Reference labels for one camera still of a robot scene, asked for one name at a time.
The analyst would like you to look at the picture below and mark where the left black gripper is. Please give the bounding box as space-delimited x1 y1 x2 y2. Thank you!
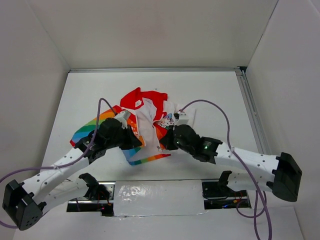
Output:
105 124 142 150

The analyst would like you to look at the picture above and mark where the colourful rainbow children's jacket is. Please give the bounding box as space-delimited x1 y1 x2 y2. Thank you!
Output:
69 87 198 167

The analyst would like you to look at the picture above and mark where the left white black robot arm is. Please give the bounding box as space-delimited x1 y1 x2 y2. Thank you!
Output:
2 118 143 231

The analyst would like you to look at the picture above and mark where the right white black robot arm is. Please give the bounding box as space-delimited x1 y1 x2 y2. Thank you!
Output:
160 124 302 202

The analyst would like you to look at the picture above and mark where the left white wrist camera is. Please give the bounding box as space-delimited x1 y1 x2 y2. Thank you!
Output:
114 110 131 129

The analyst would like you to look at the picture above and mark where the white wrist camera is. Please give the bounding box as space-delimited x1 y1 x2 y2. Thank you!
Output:
114 110 131 129
174 111 189 127

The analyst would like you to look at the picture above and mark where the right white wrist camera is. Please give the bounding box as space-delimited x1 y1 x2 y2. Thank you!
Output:
174 111 189 127

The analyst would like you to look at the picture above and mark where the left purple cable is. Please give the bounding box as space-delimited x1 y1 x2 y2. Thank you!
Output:
0 97 118 229

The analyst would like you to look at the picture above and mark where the purple cable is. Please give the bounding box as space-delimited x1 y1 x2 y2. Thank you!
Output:
0 97 118 229
178 99 273 240

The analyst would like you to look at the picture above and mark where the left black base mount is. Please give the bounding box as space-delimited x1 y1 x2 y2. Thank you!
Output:
66 173 116 217

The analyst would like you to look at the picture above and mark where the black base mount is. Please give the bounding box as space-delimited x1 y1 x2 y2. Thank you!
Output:
66 173 116 217
201 170 251 210

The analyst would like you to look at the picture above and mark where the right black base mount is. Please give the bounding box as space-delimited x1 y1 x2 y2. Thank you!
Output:
201 170 251 210

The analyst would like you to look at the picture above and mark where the aluminium frame rail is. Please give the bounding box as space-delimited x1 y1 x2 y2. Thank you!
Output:
67 65 280 177

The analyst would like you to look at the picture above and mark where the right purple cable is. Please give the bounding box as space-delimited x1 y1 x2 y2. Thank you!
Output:
178 99 273 240

